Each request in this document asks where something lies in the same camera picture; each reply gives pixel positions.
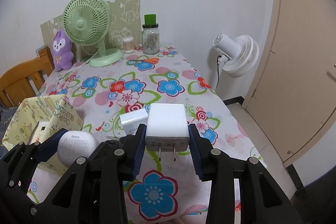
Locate glass mug jar green lid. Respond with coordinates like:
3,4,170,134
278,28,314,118
142,14,160,55

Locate white remote control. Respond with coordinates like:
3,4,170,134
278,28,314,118
29,121,51,144

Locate wooden bed headboard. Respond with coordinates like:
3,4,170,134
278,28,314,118
1,46,54,107

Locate white charger adapter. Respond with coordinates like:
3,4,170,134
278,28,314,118
120,109,148,135
145,103,190,161

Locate white standing fan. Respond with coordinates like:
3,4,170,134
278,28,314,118
211,33,260,90

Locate green fan white cable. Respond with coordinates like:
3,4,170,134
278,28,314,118
71,52,102,71

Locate blue plaid bedding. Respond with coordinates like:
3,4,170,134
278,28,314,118
0,105,18,157

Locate white earbuds case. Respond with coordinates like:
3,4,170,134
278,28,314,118
57,131,99,167

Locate orange handled scissors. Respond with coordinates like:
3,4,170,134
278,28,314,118
134,58,159,65

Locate cotton swab container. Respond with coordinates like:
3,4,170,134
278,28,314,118
122,36,135,53

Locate beige door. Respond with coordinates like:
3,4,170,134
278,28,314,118
245,0,335,166

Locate green desk fan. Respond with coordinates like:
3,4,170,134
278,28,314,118
63,0,123,67

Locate floral tablecloth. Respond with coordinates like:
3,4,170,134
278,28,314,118
21,47,259,223

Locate yellow cartoon storage box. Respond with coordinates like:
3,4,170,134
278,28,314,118
2,94,84,177

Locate beige cartoon backboard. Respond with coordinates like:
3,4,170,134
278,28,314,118
41,0,142,50

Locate purple plush toy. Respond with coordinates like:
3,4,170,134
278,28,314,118
52,29,74,72

